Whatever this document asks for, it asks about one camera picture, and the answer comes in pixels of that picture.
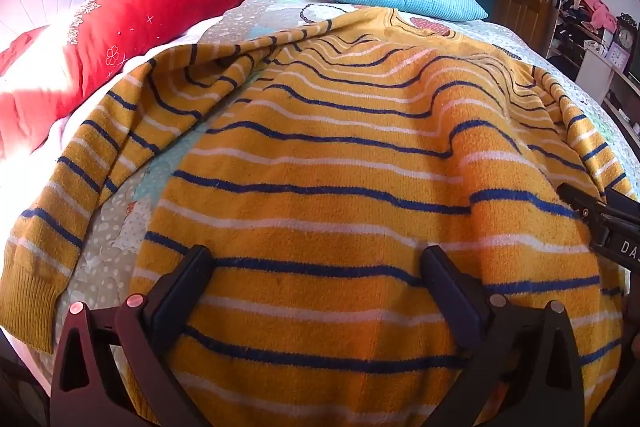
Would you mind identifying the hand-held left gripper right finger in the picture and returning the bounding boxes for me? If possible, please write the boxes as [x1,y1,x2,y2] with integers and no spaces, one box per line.
[420,245,586,427]

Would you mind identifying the dark mantel clock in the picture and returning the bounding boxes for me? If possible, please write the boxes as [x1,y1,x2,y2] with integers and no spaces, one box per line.
[614,13,640,54]

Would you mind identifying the yellow striped knit sweater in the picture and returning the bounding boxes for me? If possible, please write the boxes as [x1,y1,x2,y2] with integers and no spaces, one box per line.
[0,7,633,427]

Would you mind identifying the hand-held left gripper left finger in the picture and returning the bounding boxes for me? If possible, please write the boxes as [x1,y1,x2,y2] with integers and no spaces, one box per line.
[47,245,213,427]

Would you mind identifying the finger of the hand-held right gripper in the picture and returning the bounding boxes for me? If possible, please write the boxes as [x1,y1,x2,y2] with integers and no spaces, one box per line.
[557,183,608,220]

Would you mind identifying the dark shelf unit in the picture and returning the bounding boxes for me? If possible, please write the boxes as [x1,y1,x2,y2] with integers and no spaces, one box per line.
[545,26,601,74]

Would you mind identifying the quilted patterned bedspread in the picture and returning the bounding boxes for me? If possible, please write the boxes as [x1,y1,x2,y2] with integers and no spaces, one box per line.
[15,0,640,388]

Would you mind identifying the white desk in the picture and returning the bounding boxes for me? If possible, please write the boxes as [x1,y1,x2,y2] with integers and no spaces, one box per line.
[575,42,640,135]

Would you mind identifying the pile of clothes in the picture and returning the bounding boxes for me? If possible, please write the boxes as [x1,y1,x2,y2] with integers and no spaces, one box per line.
[555,0,619,32]

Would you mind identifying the red embroidered quilt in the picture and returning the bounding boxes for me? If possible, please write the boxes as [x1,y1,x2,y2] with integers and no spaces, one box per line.
[0,0,296,160]

